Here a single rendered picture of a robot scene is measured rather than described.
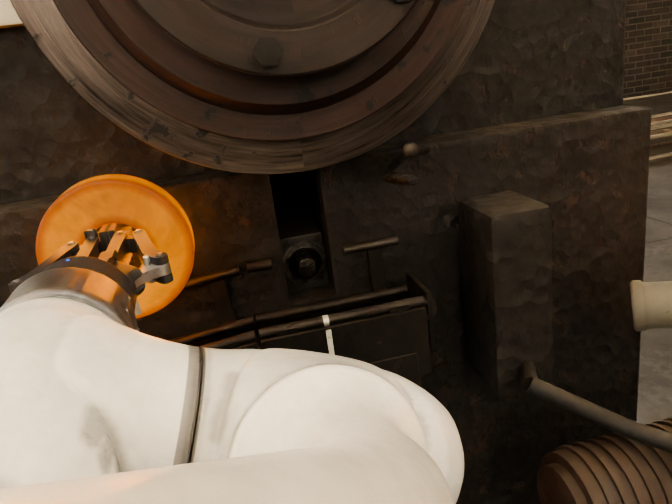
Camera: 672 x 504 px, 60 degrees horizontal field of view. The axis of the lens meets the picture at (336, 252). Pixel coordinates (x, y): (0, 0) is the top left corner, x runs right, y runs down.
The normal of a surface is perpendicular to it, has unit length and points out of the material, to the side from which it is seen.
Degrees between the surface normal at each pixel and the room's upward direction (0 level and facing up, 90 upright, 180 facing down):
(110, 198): 92
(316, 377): 28
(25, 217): 90
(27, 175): 90
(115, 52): 90
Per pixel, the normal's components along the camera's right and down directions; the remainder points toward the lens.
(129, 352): 0.36, -0.89
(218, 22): 0.20, 0.29
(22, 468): 0.62, -0.56
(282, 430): -0.48, -0.59
